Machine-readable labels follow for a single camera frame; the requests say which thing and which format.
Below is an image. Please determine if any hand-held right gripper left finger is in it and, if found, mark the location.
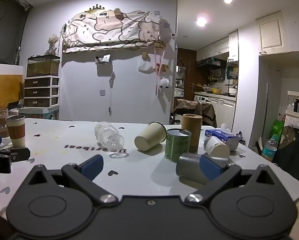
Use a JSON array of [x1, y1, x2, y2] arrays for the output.
[[27, 154, 118, 203]]

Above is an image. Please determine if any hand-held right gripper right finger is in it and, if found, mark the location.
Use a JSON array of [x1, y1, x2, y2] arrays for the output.
[[185, 154, 274, 204]]

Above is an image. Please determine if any grey cylinder can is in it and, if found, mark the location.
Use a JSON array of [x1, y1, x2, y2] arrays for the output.
[[176, 153, 230, 185]]

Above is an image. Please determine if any white labelled grey cup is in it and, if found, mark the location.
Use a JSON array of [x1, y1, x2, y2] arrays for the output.
[[204, 136, 231, 159]]

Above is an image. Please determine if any paper cup with brown sleeve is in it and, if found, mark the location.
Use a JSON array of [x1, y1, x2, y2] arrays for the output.
[[5, 115, 26, 148]]

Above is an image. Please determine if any beige cup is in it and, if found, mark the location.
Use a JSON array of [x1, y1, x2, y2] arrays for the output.
[[134, 122, 167, 152]]

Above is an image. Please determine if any clear plastic bottle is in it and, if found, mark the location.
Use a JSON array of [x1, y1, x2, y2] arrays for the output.
[[94, 121, 125, 152]]

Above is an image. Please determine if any blue tissue box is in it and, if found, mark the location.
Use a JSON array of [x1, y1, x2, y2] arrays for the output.
[[205, 123, 240, 152]]

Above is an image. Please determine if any green tin can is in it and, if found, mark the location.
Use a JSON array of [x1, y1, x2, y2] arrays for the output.
[[165, 128, 192, 163]]

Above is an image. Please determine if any white heart print tablecloth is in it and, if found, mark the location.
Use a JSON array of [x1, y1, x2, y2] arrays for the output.
[[0, 117, 299, 220]]

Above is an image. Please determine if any brown cardboard tube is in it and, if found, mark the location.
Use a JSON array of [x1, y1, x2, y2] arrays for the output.
[[181, 114, 203, 153]]

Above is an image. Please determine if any chair with brown cloth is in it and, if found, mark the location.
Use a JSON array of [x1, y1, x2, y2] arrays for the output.
[[173, 99, 218, 128]]

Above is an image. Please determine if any water bottle with label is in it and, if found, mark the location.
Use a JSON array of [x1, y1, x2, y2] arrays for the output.
[[261, 134, 279, 162]]

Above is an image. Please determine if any plastic drawer unit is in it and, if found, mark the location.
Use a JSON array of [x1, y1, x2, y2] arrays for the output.
[[24, 76, 60, 108]]

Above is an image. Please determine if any green bag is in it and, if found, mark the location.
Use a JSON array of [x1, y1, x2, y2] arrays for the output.
[[272, 119, 285, 141]]

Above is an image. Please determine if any white mop pole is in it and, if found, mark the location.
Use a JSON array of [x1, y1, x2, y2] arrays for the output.
[[263, 83, 269, 131]]

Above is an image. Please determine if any black chalkboard sign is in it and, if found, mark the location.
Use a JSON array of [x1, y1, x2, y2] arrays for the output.
[[274, 124, 299, 188]]

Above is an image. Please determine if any glass fish tank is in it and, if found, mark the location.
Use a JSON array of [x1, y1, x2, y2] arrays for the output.
[[26, 55, 61, 78]]

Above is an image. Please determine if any white storage shelf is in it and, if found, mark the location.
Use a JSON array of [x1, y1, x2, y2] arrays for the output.
[[285, 90, 299, 121]]

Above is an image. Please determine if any white plastic bag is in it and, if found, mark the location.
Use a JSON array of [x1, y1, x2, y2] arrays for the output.
[[138, 60, 155, 74]]

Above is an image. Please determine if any dried flower vase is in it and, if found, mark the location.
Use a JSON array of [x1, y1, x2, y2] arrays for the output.
[[48, 34, 59, 55]]

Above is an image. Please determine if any printed blanket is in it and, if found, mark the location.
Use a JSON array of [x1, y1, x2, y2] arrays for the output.
[[62, 10, 163, 53]]

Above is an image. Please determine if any gold crown ornament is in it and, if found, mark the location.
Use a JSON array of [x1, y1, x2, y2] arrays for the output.
[[84, 4, 107, 13]]

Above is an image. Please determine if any white wall cabinet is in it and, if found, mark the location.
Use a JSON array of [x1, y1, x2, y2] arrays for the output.
[[256, 11, 290, 56]]

